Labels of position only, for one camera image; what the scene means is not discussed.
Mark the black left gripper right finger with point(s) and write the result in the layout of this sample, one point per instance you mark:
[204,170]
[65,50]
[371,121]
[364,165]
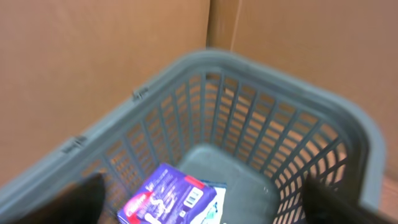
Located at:
[322,205]

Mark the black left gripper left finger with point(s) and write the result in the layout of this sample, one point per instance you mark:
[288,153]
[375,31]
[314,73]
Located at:
[80,204]

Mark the purple sanitary pad pack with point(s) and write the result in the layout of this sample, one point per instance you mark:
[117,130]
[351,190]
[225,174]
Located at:
[168,196]

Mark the white blue snack bag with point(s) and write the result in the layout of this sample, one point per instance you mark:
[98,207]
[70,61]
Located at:
[212,214]

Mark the grey plastic shopping basket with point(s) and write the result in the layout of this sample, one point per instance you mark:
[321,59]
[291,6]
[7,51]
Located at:
[218,116]

